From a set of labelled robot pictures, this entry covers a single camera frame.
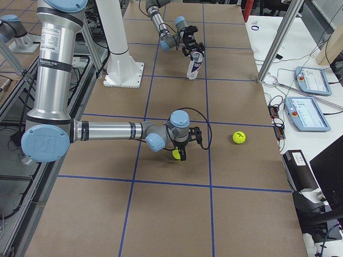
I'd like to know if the black camera cable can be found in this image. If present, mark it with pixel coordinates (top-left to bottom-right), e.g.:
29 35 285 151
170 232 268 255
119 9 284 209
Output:
160 107 213 151

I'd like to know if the dark brown box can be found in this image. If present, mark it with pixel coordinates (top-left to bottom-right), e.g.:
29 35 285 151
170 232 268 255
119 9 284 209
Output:
283 149 318 192

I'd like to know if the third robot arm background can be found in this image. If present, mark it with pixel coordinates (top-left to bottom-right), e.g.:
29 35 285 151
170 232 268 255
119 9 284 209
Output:
1 14 41 54

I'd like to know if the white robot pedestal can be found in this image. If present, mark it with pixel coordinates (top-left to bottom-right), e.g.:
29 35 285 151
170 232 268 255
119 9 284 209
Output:
96 0 144 88

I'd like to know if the upper teach pendant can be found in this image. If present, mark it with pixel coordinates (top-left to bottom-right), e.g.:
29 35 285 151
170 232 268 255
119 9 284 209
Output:
295 66 332 96

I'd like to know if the yellow Wilson tennis ball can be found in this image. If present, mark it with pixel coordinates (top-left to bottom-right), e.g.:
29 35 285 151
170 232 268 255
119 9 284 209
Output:
232 131 246 145

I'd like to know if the blue tape line lengthwise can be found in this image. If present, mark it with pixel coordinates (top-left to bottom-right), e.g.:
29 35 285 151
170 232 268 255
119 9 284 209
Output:
117 4 168 257

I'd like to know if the lower teach pendant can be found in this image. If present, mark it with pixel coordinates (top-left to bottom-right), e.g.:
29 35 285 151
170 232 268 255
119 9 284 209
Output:
285 97 331 132

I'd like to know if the teach pendant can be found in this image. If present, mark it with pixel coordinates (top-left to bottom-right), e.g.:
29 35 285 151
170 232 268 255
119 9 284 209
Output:
285 97 331 132
295 66 332 96

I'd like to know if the black computer monitor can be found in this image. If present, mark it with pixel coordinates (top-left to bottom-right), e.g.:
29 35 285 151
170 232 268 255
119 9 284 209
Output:
310 136 342 209

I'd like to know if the yellow Roland Garros tennis ball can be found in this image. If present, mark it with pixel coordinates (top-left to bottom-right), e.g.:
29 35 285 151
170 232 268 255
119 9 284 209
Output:
172 149 181 160

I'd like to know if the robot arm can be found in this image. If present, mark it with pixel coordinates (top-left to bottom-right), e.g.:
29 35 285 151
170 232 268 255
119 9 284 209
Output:
145 1 205 61
21 1 190 162

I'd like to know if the white tennis ball can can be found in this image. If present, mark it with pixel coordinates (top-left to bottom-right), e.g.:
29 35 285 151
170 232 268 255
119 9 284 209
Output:
187 51 204 80

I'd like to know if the blue tape line crosswise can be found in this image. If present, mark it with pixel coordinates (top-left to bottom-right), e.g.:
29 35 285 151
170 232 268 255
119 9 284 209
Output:
57 175 291 193

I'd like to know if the blue tape roll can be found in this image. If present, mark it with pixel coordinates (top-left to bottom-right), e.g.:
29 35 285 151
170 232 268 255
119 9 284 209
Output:
251 25 259 31

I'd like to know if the aluminium frame post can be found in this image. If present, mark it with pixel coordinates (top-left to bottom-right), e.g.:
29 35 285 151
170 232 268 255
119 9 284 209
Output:
256 0 304 84

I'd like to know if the orange black adapter box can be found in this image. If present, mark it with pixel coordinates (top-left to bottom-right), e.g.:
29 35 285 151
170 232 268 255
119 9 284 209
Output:
268 105 279 119

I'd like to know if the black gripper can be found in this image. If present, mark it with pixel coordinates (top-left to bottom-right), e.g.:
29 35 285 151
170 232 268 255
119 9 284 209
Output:
182 39 205 57
175 143 188 161

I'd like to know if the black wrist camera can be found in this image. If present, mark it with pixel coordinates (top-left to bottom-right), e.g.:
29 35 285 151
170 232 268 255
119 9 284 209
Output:
188 126 203 146
183 25 198 38

